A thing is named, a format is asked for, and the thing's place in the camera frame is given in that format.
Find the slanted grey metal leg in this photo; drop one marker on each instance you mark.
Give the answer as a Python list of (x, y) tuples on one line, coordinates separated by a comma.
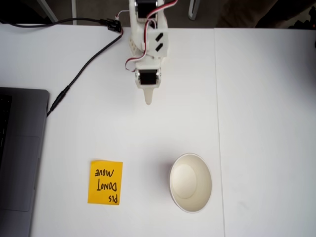
[(48, 10)]

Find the yellow handwritten sticky note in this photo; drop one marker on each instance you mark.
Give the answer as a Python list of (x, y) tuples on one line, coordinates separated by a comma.
[(93, 197)]

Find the brown paper cup with note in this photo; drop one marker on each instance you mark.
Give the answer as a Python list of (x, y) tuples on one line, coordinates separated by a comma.
[(190, 185)]

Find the upright white metal leg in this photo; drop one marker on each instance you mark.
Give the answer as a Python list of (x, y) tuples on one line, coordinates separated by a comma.
[(74, 12)]

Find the dark grey laptop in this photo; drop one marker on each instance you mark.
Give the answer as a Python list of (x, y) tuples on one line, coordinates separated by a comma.
[(22, 160)]

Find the small black circuit board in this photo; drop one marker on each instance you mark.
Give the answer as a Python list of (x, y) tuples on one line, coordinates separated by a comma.
[(114, 24)]

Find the grey metal chair leg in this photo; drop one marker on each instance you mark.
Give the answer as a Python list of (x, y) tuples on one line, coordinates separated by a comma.
[(193, 10)]

